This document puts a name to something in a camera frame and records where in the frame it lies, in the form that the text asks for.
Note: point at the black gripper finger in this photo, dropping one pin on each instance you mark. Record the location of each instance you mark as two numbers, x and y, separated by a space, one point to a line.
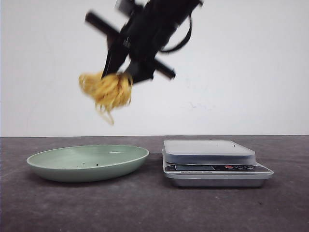
117 52
138 70

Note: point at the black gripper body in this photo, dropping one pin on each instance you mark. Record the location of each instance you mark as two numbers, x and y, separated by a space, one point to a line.
149 28

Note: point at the yellow vermicelli noodle bundle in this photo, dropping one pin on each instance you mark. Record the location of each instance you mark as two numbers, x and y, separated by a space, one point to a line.
108 92

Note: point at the silver digital kitchen scale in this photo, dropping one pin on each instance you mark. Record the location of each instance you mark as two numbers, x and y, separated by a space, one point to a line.
212 163

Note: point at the pale green shallow plate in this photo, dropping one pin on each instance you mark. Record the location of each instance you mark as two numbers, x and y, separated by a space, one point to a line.
87 163

